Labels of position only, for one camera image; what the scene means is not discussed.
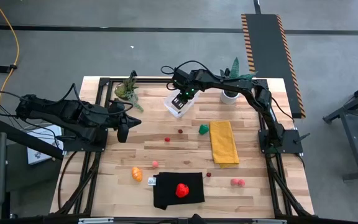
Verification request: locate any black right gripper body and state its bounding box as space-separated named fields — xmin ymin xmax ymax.
xmin=177 ymin=81 xmax=200 ymax=103

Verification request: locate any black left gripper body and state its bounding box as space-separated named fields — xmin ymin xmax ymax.
xmin=98 ymin=105 xmax=119 ymax=134

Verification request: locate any orange toy fruit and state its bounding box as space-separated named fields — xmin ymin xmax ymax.
xmin=131 ymin=166 xmax=144 ymax=183

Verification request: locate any clear plastic tupperware container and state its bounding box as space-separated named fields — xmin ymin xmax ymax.
xmin=163 ymin=83 xmax=200 ymax=119

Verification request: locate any trailing succulent in dark pot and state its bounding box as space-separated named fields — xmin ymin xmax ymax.
xmin=114 ymin=70 xmax=144 ymax=113

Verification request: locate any snake plant in white pot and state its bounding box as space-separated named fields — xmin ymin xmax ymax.
xmin=219 ymin=57 xmax=257 ymax=105

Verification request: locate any yellow folded cloth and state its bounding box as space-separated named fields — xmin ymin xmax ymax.
xmin=209 ymin=120 xmax=240 ymax=169

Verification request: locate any black folded cloth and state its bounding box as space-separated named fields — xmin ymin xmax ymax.
xmin=147 ymin=171 xmax=206 ymax=211

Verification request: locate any white printed booklet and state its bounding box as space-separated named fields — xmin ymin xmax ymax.
xmin=26 ymin=124 xmax=64 ymax=165

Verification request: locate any red toy bell pepper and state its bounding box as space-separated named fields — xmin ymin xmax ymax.
xmin=175 ymin=182 xmax=190 ymax=198

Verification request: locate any black slanted beam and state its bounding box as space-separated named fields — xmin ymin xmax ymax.
xmin=0 ymin=119 xmax=64 ymax=161

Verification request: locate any black hazard-striped floor mat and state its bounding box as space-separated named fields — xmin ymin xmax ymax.
xmin=240 ymin=13 xmax=306 ymax=119

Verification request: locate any grey metal table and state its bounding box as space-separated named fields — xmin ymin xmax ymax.
xmin=323 ymin=77 xmax=358 ymax=181

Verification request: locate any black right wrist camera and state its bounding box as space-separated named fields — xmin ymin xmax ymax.
xmin=172 ymin=69 xmax=190 ymax=85

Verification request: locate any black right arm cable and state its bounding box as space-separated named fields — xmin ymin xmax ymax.
xmin=160 ymin=60 xmax=213 ymax=75

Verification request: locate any black aluminium table frame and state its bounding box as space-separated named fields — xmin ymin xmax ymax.
xmin=50 ymin=76 xmax=315 ymax=218

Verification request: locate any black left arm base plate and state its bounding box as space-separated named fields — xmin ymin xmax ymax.
xmin=62 ymin=124 xmax=108 ymax=152

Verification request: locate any dark brown cable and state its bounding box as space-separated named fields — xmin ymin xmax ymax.
xmin=57 ymin=151 xmax=79 ymax=211

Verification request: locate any silver aluminium bracket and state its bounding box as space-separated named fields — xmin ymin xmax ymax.
xmin=252 ymin=218 xmax=287 ymax=224
xmin=78 ymin=217 xmax=114 ymax=224

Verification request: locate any black floor cable clamp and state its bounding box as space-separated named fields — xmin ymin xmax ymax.
xmin=0 ymin=63 xmax=18 ymax=74

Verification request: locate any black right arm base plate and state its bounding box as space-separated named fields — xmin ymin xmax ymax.
xmin=258 ymin=129 xmax=311 ymax=154

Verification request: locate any yellow cable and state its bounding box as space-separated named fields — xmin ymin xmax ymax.
xmin=0 ymin=0 xmax=21 ymax=119

